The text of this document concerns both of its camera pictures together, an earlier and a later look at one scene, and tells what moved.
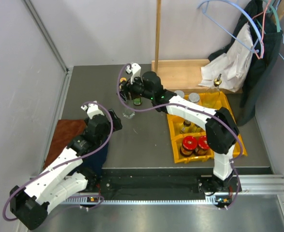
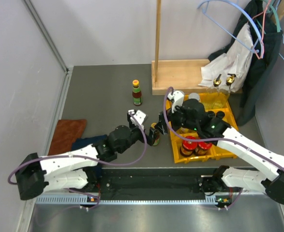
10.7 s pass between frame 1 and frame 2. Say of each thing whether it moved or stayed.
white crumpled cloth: stayed
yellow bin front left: stayed
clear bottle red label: moved
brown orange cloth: stayed
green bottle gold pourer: moved
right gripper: moved
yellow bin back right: stayed
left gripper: moved
